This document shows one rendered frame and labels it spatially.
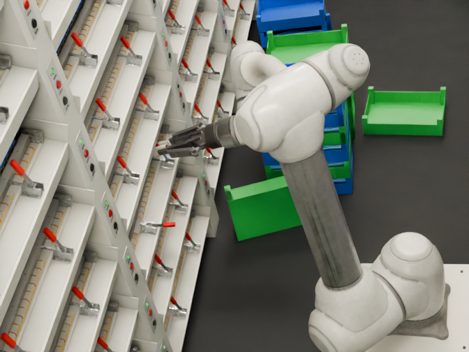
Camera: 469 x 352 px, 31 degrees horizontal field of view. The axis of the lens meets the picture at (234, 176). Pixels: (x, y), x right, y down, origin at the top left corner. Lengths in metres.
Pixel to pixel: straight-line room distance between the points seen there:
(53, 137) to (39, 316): 0.37
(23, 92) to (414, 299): 1.08
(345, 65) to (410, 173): 1.36
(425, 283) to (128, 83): 0.93
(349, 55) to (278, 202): 1.16
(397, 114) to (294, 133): 1.63
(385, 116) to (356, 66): 1.56
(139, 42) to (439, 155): 1.29
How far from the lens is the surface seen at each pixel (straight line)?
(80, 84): 1.96
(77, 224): 1.89
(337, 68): 1.79
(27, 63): 1.70
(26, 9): 1.68
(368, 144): 3.24
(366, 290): 2.04
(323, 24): 3.79
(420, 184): 3.07
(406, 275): 2.12
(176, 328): 2.62
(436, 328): 2.29
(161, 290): 2.47
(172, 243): 2.59
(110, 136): 2.10
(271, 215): 2.90
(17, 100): 1.63
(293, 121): 1.75
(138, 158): 2.31
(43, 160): 1.77
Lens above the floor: 2.14
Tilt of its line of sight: 42 degrees down
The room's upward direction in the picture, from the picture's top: 14 degrees counter-clockwise
